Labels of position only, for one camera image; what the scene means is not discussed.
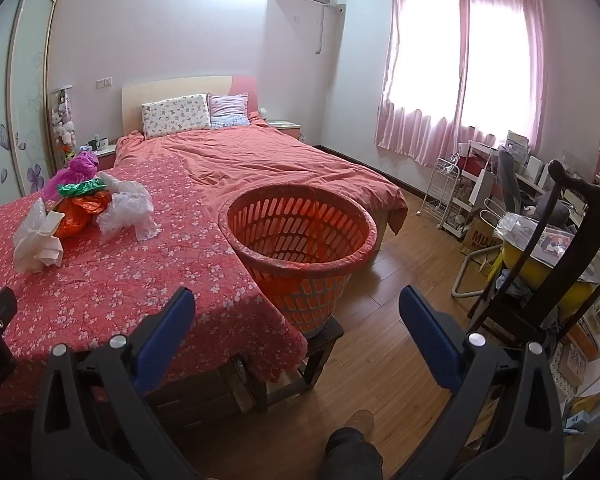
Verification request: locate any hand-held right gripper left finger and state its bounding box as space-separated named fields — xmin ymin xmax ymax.
xmin=31 ymin=287 xmax=201 ymax=480

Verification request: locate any white tube frame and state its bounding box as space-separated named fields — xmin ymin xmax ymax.
xmin=452 ymin=247 xmax=503 ymax=306

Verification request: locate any white wire rack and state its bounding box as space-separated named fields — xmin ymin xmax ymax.
xmin=420 ymin=156 xmax=463 ymax=228

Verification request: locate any person's brown shoe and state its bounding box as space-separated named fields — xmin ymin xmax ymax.
xmin=341 ymin=409 xmax=376 ymax=443

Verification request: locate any brown paper bag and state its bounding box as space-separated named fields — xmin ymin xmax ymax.
xmin=460 ymin=215 xmax=506 ymax=257

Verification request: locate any orange plastic bag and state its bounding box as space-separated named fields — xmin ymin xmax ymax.
xmin=54 ymin=195 xmax=113 ymax=238

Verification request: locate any clear plastic bag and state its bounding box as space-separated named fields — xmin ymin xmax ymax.
xmin=492 ymin=211 xmax=598 ymax=266

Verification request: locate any person's leg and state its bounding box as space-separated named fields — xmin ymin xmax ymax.
xmin=325 ymin=427 xmax=383 ymax=480

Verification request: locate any white paper bag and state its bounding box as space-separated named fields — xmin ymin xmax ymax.
xmin=472 ymin=167 xmax=496 ymax=206

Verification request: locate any orange plastic laundry basket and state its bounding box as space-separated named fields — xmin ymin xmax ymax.
xmin=218 ymin=183 xmax=378 ymax=341

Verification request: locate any grey office chair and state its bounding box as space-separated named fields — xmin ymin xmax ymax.
xmin=497 ymin=150 xmax=571 ymax=226

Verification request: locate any coral duvet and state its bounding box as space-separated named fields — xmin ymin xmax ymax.
xmin=114 ymin=117 xmax=408 ymax=236

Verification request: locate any white storage cart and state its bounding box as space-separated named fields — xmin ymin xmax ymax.
xmin=442 ymin=140 xmax=501 ymax=241

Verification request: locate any yellow plastic tub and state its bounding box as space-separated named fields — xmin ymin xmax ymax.
xmin=500 ymin=237 xmax=600 ymax=323

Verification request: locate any dark wooden stool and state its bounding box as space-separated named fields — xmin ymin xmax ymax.
xmin=240 ymin=312 xmax=346 ymax=413

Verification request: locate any pink curtain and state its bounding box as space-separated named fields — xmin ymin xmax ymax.
xmin=375 ymin=0 xmax=468 ymax=166
xmin=460 ymin=0 xmax=548 ymax=146

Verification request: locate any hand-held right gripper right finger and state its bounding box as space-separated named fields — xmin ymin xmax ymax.
xmin=398 ymin=285 xmax=566 ymax=480

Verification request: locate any cream wooden bed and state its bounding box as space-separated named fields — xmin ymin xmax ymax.
xmin=114 ymin=75 xmax=408 ymax=266

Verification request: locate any wardrobe with floral glass doors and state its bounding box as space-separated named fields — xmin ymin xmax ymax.
xmin=0 ymin=0 xmax=61 ymax=216

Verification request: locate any hanging plush toy holder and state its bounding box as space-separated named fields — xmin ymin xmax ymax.
xmin=50 ymin=84 xmax=76 ymax=158

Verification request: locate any pink and white nightstand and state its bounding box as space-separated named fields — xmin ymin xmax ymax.
xmin=267 ymin=120 xmax=303 ymax=143
xmin=87 ymin=142 xmax=118 ymax=171

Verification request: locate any magenta plastic bag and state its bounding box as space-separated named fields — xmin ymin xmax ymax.
xmin=42 ymin=149 xmax=101 ymax=201

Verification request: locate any white floral pillow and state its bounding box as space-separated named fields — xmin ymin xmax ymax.
xmin=141 ymin=92 xmax=212 ymax=140

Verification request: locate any white plastic bag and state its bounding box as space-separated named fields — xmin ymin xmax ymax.
xmin=12 ymin=197 xmax=66 ymax=275
xmin=96 ymin=172 xmax=161 ymax=243

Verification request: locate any pink striped pillow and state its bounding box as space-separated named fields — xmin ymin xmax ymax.
xmin=207 ymin=92 xmax=251 ymax=129

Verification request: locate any green plastic bag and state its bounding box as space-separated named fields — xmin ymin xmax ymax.
xmin=56 ymin=181 xmax=109 ymax=200

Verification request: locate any dark wooden chair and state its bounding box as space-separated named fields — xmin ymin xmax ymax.
xmin=467 ymin=160 xmax=600 ymax=361

